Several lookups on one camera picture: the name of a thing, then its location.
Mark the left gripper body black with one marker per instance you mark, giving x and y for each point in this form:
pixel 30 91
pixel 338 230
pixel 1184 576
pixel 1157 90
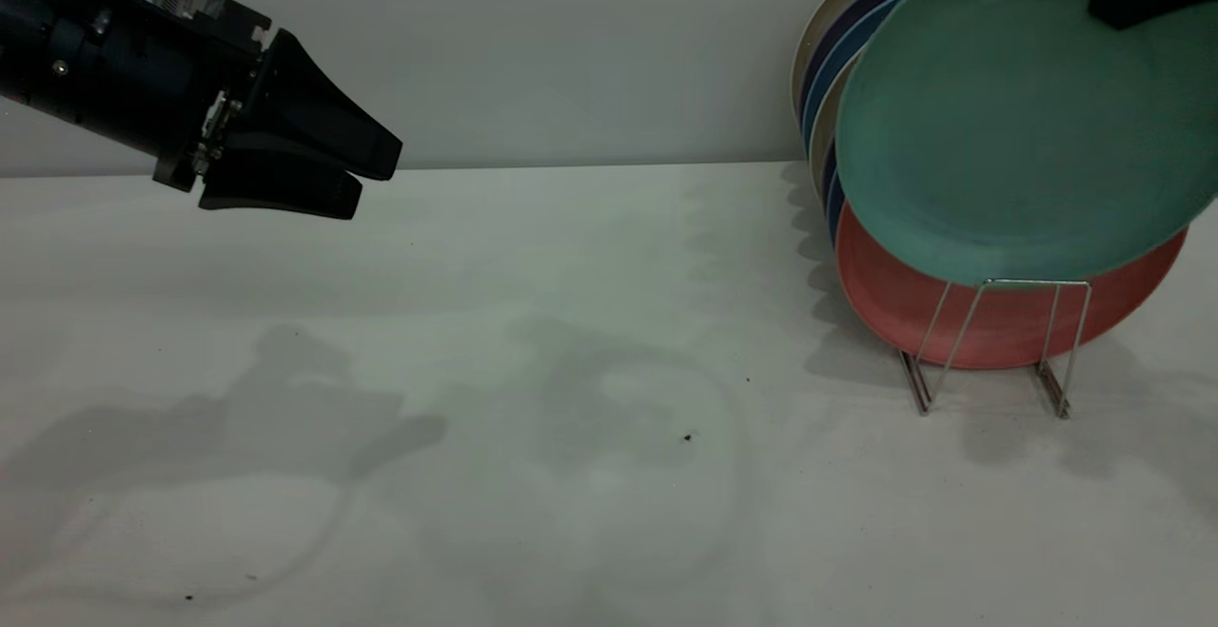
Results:
pixel 171 85

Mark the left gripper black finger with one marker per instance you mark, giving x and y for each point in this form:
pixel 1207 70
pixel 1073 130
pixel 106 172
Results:
pixel 285 185
pixel 314 118

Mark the green plate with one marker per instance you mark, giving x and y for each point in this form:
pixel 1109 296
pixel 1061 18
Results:
pixel 999 132

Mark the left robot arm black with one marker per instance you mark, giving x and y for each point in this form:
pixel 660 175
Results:
pixel 38 56

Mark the navy plate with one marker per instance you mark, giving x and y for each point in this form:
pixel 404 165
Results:
pixel 829 163
pixel 849 10

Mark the beige plate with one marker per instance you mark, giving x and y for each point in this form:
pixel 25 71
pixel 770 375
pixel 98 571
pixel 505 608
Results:
pixel 824 113
pixel 826 10

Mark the red plate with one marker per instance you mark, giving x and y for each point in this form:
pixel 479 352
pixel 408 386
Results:
pixel 1009 323

